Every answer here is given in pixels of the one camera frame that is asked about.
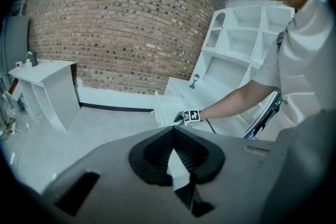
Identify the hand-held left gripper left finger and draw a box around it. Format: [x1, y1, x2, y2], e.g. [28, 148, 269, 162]
[41, 125, 196, 224]

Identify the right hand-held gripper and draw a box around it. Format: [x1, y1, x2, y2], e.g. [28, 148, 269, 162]
[173, 109, 203, 127]

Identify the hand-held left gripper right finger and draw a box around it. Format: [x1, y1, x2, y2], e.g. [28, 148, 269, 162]
[172, 125, 279, 224]

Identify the white drawer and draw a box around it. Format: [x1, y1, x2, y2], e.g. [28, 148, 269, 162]
[153, 90, 186, 129]

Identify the person's right forearm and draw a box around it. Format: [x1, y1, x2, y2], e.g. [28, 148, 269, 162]
[199, 78, 282, 123]

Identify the white desk with shelf unit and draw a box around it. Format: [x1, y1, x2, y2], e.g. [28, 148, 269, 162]
[153, 6, 297, 137]

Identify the person's white shirt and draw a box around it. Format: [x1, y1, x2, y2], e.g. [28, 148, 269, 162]
[252, 0, 333, 141]

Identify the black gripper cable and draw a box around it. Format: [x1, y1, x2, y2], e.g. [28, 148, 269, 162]
[205, 118, 218, 135]

